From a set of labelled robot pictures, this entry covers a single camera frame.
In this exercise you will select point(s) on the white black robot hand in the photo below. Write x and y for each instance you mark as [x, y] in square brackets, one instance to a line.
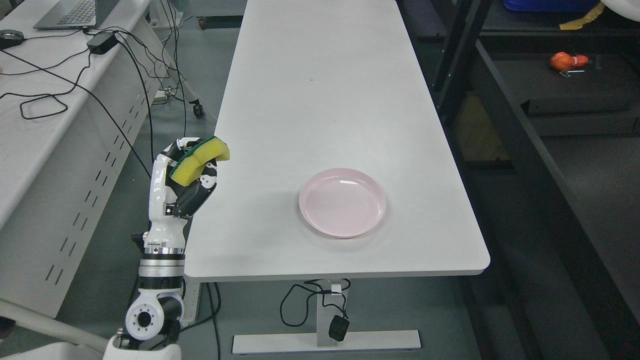
[171, 205]

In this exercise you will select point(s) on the green yellow sponge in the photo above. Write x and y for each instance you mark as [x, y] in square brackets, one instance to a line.
[189, 168]

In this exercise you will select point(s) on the dark metal shelf rack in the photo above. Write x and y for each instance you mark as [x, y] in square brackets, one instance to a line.
[551, 162]

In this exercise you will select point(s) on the white side desk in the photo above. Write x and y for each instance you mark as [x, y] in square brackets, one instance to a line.
[68, 119]

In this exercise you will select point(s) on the pink plate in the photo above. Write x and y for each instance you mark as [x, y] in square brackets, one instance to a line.
[343, 203]

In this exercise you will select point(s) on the black power adapter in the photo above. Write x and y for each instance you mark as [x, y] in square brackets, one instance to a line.
[102, 42]

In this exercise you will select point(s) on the white table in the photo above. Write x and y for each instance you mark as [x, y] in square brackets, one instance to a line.
[322, 84]

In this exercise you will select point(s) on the black table control box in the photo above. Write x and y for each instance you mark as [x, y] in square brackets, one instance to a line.
[338, 328]

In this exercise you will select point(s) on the grey laptop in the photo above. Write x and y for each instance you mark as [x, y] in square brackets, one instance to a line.
[76, 14]

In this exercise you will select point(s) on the black computer mouse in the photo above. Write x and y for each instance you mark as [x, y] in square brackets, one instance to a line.
[10, 38]

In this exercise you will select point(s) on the blue plastic bin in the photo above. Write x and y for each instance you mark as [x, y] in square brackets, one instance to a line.
[550, 6]

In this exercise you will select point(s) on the orange toy object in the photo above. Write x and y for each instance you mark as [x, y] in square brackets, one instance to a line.
[561, 61]

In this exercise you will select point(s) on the yellow tape strip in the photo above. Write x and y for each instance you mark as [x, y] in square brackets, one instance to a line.
[579, 23]

